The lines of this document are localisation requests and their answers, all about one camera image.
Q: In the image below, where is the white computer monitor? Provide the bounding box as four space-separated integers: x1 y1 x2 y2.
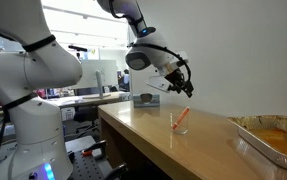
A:
72 59 119 90

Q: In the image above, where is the black office chair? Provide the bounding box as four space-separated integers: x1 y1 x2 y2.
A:
73 105 101 135

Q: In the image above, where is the light wooden office desk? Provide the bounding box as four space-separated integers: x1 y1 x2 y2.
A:
49 91 131 108

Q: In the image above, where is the white monitor stand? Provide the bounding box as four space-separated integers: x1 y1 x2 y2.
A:
82 69 112 100

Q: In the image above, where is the white storage box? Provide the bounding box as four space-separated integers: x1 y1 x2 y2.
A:
60 106 76 122

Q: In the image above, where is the orange pen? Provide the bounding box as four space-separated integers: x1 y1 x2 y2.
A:
171 106 191 131

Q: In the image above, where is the aluminium foil tray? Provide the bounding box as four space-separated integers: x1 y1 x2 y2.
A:
227 115 287 175

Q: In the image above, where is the black bowl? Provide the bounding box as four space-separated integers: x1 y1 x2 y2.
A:
139 93 154 104

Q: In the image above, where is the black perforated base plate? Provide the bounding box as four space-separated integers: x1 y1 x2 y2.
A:
65 135 118 180

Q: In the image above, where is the black clamp with orange tip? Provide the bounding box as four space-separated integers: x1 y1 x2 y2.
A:
81 139 107 158

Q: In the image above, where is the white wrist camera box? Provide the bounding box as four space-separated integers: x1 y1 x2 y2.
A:
146 75 172 92

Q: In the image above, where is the clear glass cup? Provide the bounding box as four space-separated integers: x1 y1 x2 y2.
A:
169 110 189 136

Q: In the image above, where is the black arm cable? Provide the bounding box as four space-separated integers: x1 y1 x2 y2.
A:
128 42 193 85

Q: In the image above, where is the black camera on mount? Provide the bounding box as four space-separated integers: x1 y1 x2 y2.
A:
67 44 89 61

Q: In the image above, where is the seated person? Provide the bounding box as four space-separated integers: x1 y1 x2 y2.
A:
117 68 131 92

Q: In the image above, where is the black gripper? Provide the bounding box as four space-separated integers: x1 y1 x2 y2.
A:
164 68 195 99

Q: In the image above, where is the small grey box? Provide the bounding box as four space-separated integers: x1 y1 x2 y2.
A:
132 93 161 109

